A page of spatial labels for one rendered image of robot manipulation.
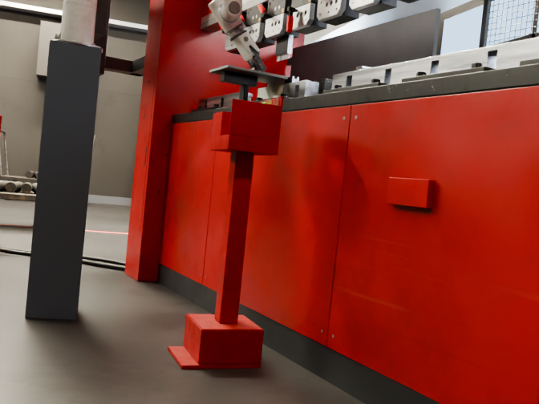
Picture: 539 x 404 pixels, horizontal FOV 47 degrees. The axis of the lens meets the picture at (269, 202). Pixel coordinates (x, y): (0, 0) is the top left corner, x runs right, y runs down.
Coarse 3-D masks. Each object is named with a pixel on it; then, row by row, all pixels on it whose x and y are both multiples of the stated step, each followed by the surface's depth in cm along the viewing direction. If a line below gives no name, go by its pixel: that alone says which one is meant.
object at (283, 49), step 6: (282, 36) 252; (288, 36) 248; (282, 42) 252; (288, 42) 248; (276, 48) 256; (282, 48) 251; (288, 48) 248; (276, 54) 256; (282, 54) 251; (288, 54) 249
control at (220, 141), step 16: (224, 112) 191; (240, 112) 183; (256, 112) 185; (272, 112) 187; (224, 128) 191; (240, 128) 183; (256, 128) 185; (272, 128) 187; (224, 144) 186; (240, 144) 184; (256, 144) 186; (272, 144) 187
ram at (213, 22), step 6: (204, 0) 323; (210, 0) 315; (252, 0) 272; (258, 0) 267; (264, 0) 262; (204, 6) 322; (246, 6) 277; (204, 12) 322; (210, 12) 314; (204, 24) 320; (210, 24) 313; (216, 24) 310; (210, 30) 325; (216, 30) 323
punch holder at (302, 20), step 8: (296, 0) 238; (304, 0) 233; (312, 0) 228; (296, 8) 237; (304, 8) 232; (312, 8) 229; (296, 16) 237; (304, 16) 231; (312, 16) 229; (296, 24) 236; (304, 24) 231; (312, 24) 230; (320, 24) 231; (304, 32) 242; (312, 32) 241
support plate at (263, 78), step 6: (228, 66) 232; (234, 66) 233; (210, 72) 247; (216, 72) 246; (240, 72) 240; (246, 72) 239; (252, 72) 238; (258, 72) 238; (264, 72) 239; (258, 78) 249; (264, 78) 248; (270, 78) 246; (276, 78) 245; (282, 78) 243
